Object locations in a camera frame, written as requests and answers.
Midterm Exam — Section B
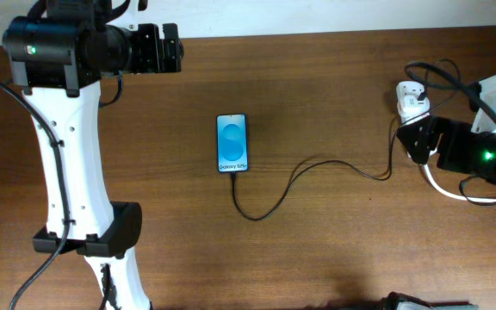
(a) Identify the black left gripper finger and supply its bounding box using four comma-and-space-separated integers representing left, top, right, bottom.
161, 55, 183, 72
163, 23, 184, 55

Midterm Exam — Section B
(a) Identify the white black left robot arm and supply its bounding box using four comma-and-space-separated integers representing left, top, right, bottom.
3, 0, 184, 309

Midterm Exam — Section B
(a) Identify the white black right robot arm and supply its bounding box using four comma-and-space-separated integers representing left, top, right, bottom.
396, 116, 496, 185

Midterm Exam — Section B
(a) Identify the white power strip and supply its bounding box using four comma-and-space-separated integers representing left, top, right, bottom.
396, 81, 434, 166

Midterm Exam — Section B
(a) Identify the white USB charger plug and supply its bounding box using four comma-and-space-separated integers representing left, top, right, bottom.
397, 94, 430, 119

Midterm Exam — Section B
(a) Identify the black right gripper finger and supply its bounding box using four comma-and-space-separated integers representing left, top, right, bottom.
406, 137, 440, 164
396, 116, 449, 146

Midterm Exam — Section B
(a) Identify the black USB charging cable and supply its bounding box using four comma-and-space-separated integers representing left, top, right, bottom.
230, 58, 462, 222

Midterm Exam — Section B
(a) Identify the white power strip cord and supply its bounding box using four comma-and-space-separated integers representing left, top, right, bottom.
418, 162, 496, 206

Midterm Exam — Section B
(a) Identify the blue screen Galaxy smartphone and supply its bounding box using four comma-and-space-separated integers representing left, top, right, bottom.
216, 114, 249, 173

